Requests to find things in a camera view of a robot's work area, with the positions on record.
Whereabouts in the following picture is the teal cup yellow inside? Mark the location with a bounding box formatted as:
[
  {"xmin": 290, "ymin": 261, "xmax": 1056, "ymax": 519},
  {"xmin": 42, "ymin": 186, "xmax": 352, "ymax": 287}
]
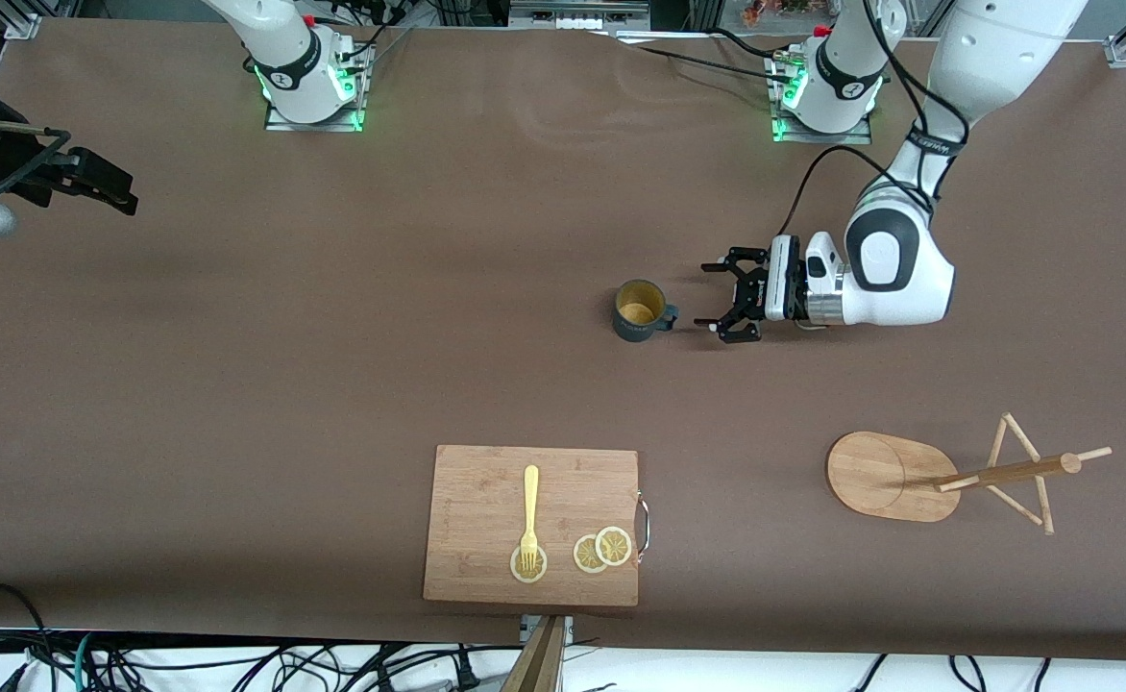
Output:
[{"xmin": 613, "ymin": 279, "xmax": 681, "ymax": 343}]

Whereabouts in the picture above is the wooden cup rack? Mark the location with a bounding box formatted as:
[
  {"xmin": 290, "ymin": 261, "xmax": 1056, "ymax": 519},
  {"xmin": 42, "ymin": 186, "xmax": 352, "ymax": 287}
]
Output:
[{"xmin": 825, "ymin": 413, "xmax": 1114, "ymax": 536}]

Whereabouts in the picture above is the red orange object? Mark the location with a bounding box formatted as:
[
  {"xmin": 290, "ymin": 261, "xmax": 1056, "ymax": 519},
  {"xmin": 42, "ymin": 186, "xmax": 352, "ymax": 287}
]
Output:
[{"xmin": 741, "ymin": 0, "xmax": 817, "ymax": 27}]

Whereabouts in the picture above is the yellow plastic fork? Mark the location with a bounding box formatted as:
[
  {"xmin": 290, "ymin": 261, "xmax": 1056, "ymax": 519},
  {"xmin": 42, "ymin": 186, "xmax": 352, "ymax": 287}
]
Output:
[{"xmin": 520, "ymin": 465, "xmax": 542, "ymax": 570}]

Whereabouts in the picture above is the grey power strip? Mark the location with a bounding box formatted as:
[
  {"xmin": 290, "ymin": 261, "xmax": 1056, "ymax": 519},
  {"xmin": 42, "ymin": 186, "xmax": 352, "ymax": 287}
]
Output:
[{"xmin": 509, "ymin": 0, "xmax": 651, "ymax": 31}]

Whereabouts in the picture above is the bamboo cutting board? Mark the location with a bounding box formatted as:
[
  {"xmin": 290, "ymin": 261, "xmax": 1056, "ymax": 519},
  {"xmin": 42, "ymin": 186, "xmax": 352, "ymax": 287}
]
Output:
[{"xmin": 423, "ymin": 444, "xmax": 641, "ymax": 607}]

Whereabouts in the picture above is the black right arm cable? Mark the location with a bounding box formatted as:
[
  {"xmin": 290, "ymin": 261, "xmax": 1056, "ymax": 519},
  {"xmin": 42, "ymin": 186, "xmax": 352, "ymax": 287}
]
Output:
[{"xmin": 0, "ymin": 128, "xmax": 73, "ymax": 228}]

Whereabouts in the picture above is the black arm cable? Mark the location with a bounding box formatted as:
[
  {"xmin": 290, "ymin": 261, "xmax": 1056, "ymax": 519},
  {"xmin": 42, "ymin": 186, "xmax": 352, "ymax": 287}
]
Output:
[
  {"xmin": 776, "ymin": 0, "xmax": 969, "ymax": 241},
  {"xmin": 0, "ymin": 128, "xmax": 73, "ymax": 228}
]

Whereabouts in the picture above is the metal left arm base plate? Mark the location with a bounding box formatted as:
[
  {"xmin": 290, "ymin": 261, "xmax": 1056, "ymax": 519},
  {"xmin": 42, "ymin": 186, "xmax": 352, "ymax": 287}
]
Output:
[{"xmin": 768, "ymin": 48, "xmax": 877, "ymax": 146}]

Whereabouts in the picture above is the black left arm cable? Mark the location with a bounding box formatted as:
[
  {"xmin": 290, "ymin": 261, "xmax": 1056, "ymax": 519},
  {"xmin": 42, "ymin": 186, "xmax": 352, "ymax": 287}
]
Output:
[{"xmin": 776, "ymin": 0, "xmax": 969, "ymax": 241}]

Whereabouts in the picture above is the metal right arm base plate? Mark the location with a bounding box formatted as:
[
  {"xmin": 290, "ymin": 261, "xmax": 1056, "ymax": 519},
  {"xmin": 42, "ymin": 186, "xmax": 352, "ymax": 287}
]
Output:
[{"xmin": 263, "ymin": 43, "xmax": 372, "ymax": 134}]

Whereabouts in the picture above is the black table cable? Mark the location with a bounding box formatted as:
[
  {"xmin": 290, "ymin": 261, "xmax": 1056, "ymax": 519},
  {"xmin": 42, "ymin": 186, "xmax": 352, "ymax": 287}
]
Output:
[{"xmin": 611, "ymin": 32, "xmax": 796, "ymax": 86}]

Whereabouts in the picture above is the metal bracket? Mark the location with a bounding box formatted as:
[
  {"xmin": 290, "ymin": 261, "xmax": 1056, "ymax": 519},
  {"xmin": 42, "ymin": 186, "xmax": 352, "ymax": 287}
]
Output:
[{"xmin": 520, "ymin": 615, "xmax": 575, "ymax": 647}]

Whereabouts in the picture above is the wooden post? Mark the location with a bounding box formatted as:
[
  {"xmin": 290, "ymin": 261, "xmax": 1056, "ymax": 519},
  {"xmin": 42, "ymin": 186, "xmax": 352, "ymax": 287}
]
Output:
[{"xmin": 499, "ymin": 615, "xmax": 567, "ymax": 692}]

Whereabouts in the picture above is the black looped cable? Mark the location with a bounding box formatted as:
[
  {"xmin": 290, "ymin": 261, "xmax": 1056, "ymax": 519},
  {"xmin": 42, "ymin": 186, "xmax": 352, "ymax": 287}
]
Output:
[{"xmin": 0, "ymin": 581, "xmax": 53, "ymax": 676}]

